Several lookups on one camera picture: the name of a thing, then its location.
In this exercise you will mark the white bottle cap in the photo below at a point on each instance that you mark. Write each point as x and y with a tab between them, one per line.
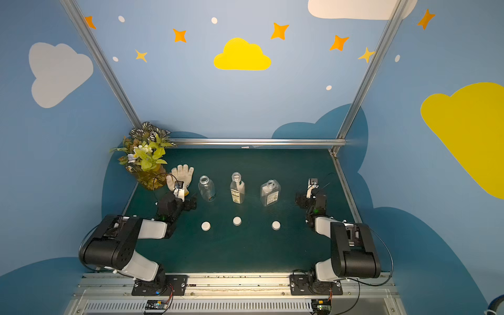
276	225
206	226
237	221

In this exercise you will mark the left aluminium frame post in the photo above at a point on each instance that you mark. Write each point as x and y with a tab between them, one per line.
76	16

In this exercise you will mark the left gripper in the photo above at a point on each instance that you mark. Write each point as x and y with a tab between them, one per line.
185	202

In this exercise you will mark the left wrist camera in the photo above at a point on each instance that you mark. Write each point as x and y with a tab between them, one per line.
179	190

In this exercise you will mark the table rail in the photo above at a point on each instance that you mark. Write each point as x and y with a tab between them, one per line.
345	186
130	198

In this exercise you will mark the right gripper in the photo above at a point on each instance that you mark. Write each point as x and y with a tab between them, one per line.
304	199

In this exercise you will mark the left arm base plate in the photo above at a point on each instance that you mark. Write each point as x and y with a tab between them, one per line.
169	285

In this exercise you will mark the aluminium back rail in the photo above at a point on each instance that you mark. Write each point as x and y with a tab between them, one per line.
258	142

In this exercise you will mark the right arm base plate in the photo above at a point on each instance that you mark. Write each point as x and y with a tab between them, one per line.
302	284

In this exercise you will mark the round clear plastic bottle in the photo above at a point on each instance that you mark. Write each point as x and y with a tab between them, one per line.
206	188

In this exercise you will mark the white knitted work glove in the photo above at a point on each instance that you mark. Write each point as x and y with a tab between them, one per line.
182	173

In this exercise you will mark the circuit board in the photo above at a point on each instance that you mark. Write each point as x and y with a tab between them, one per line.
156	306
321	307

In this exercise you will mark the left side table rail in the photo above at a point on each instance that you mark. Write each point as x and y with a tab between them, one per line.
130	198

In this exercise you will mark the square clear plastic bottle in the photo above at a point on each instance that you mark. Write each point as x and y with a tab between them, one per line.
270	192

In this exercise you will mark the right aluminium frame post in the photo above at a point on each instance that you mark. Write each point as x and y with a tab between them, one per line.
384	43

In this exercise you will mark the left circuit board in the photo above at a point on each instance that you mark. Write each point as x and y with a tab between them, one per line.
156	306

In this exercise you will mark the aluminium frame post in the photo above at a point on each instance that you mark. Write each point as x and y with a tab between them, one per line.
76	16
384	43

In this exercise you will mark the artificial potted plant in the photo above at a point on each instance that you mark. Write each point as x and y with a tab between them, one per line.
143	155

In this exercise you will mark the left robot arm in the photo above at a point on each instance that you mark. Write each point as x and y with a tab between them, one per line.
112	245

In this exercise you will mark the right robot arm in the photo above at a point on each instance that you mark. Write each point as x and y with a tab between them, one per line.
352	248

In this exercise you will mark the right side table rail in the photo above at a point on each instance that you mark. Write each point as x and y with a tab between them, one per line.
345	186

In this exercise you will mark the right circuit board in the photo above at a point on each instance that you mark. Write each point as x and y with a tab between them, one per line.
321	307

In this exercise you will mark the tall clear labelled bottle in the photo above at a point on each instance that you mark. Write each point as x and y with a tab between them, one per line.
237	188

